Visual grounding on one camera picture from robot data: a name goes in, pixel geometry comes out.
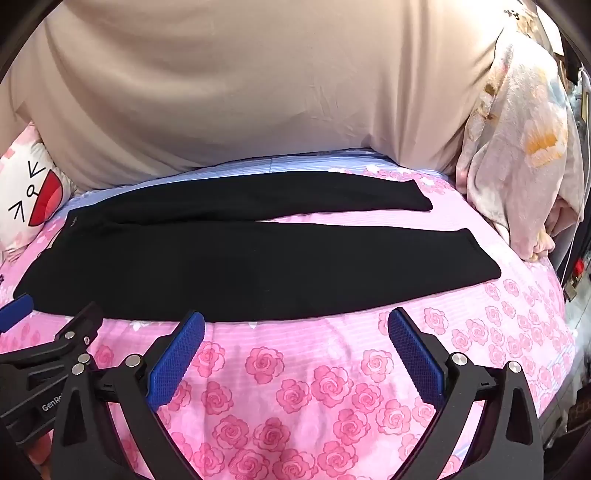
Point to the white cartoon face pillow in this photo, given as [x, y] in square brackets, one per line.
[27, 184]

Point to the beige cloth cover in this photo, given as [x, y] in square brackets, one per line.
[231, 92]

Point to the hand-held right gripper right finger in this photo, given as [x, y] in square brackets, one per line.
[415, 355]

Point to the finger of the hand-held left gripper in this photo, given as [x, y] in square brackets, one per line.
[16, 308]
[78, 325]

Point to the black pants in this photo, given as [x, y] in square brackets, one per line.
[231, 258]

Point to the pink rose bedsheet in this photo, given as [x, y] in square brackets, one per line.
[323, 369]

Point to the pale floral blanket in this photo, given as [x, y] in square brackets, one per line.
[517, 161]

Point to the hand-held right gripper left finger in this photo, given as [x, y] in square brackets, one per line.
[178, 355]

